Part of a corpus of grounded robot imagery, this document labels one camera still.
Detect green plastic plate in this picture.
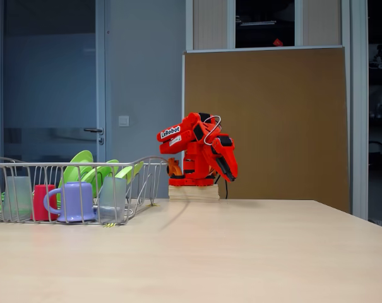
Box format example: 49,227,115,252
57,150,93,209
114,160,145,194
83,159,120,203

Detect translucent grey plastic cup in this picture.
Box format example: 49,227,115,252
97,175,128,224
3,175,33,222

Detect purple plastic mug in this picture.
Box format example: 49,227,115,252
44,181,98,223

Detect red plastic cup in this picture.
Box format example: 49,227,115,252
31,184,59,222

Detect wooden base block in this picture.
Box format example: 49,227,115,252
168,184,220,201

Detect orange table clamp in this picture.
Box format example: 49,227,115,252
166,157,182,176

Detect brown pin board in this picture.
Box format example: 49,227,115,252
181,45,351,213

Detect dark kettle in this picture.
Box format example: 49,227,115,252
369,141,382,165

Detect dark open shelf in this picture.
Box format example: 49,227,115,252
367,0,382,222

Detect small flexible tripod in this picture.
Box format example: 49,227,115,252
369,44,382,70

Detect grey glass door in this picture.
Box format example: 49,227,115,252
0,0,106,196

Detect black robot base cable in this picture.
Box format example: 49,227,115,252
214,175,229,199

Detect metal wire dish rack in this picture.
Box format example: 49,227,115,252
0,155,169,225

